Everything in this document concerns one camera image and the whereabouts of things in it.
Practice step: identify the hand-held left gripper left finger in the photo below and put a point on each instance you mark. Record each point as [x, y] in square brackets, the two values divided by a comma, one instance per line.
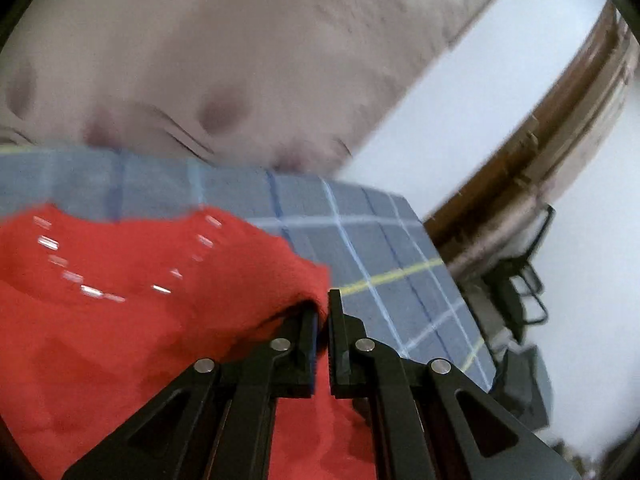
[311, 345]

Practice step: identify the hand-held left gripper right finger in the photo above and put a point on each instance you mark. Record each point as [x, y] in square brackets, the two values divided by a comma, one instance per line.
[334, 345]

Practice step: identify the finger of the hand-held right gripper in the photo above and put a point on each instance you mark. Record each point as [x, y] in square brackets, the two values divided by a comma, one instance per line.
[522, 280]

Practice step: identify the red fleece garment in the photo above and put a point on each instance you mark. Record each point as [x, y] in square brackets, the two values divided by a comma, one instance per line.
[125, 340]

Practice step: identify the grey plaid bed sheet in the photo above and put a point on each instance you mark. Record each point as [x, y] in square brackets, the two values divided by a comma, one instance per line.
[380, 255]

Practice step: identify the beige leaf-print curtain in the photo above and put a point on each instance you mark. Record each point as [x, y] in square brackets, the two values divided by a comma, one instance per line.
[225, 50]

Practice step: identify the brown wooden door frame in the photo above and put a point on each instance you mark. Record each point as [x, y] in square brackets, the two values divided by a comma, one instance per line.
[560, 140]

